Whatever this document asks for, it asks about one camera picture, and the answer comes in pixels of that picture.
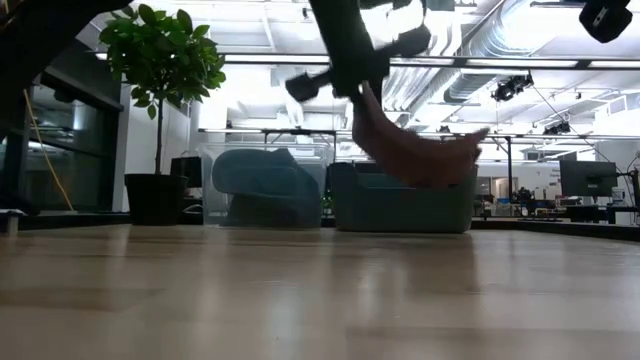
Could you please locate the black aluminium table frame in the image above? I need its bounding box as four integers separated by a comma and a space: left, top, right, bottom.
17, 209, 640, 242

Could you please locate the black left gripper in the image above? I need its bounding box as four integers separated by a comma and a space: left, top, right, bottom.
284, 24, 432, 109

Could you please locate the maroon baseball cap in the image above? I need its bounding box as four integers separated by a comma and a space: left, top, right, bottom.
351, 82, 490, 190

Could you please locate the clear plastic bin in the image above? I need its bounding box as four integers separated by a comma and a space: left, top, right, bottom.
198, 142, 335, 229

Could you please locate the small dark rectangular object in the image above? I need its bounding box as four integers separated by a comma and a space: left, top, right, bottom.
169, 156, 204, 190

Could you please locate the black computer monitor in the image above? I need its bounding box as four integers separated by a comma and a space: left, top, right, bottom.
559, 159, 620, 198

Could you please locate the green plant in black pot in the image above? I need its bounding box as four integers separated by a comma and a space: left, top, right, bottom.
98, 3, 227, 226

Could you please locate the silver ventilation duct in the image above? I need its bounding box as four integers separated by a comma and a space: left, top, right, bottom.
384, 0, 551, 107

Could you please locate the yellow extension cable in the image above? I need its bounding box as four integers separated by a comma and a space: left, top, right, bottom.
22, 89, 76, 212

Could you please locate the silver frame bracket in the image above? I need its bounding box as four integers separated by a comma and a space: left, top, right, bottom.
0, 208, 26, 236

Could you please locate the dark background desk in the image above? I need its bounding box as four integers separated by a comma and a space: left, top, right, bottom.
564, 203, 640, 225

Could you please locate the teal plastic bin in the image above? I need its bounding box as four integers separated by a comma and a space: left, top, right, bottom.
327, 161, 480, 235

